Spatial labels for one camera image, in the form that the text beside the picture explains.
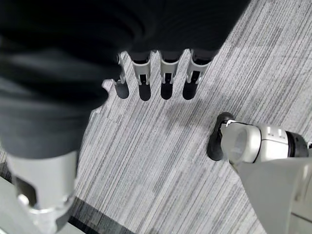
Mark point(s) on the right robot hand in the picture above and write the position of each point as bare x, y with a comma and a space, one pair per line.
61, 73

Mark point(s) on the dark robot foot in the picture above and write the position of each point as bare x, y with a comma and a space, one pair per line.
214, 149

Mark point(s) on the light grey furniture edge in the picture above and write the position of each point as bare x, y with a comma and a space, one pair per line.
8, 214

